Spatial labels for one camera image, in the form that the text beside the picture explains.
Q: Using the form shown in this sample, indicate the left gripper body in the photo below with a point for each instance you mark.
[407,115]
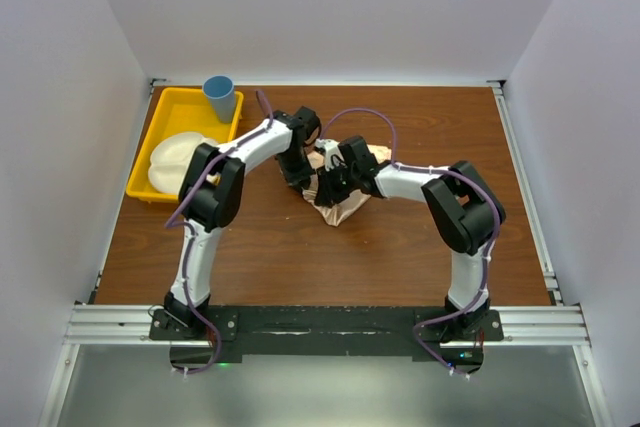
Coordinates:
[294,167]

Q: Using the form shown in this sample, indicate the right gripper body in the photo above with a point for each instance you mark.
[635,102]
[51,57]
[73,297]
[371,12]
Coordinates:
[338,182]

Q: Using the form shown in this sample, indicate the peach cloth napkin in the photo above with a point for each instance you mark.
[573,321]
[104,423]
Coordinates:
[336,214]

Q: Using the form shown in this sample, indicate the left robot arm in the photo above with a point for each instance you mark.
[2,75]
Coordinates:
[210,198]

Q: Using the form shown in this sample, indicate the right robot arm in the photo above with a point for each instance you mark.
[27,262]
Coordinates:
[464,210]

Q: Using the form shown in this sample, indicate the blue plastic cup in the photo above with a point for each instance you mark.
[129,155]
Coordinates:
[220,92]

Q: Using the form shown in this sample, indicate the yellow plastic tray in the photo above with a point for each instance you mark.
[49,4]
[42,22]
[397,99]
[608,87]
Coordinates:
[182,120]

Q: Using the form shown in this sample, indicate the white divided plate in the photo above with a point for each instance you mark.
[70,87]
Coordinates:
[170,160]

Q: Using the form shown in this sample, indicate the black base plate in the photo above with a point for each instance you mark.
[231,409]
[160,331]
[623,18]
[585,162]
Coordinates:
[412,332]

